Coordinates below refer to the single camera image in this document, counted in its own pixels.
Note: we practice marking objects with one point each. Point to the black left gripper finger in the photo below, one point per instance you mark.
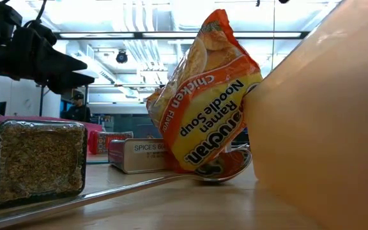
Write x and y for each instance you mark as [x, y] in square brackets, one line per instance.
[72, 81]
[64, 62]

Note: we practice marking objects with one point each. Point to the green label spice jar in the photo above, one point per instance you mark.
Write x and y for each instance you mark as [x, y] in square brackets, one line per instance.
[37, 163]

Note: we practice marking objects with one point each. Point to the maroon spice tin white label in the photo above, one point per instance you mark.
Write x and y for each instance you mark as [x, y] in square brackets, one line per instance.
[139, 156]

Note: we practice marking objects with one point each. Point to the orange chicken ramen packet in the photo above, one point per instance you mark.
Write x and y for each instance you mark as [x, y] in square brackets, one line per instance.
[209, 96]

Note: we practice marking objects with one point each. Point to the person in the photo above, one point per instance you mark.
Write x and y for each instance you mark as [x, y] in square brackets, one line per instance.
[78, 110]

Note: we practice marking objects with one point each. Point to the black ceiling spotlight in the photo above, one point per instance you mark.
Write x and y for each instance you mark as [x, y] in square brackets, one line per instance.
[121, 57]

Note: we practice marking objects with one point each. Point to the black ceiling light beam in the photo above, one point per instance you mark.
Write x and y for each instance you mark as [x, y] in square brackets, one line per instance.
[123, 34]

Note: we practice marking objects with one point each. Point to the all silver metal spoon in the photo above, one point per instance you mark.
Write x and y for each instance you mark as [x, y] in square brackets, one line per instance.
[232, 166]

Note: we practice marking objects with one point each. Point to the orange plastic bin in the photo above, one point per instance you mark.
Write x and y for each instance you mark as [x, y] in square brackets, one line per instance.
[324, 127]

